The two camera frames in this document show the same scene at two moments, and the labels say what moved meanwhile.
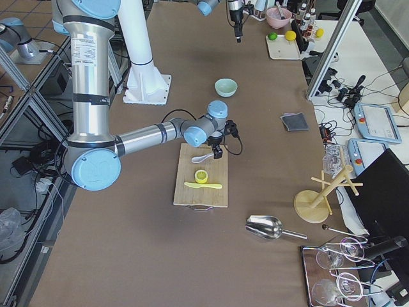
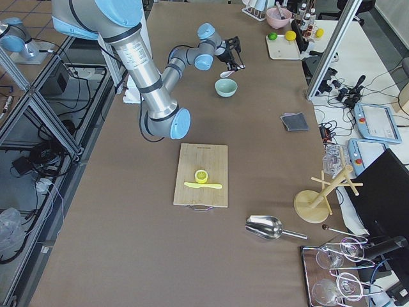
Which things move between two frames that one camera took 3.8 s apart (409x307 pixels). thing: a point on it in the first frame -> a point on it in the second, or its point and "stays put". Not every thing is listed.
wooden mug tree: (312, 206) stays put
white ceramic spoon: (197, 159) -> (224, 74)
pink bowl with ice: (274, 18) stays put
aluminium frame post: (337, 39) stays put
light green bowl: (225, 87) stays put
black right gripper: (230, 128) -> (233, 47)
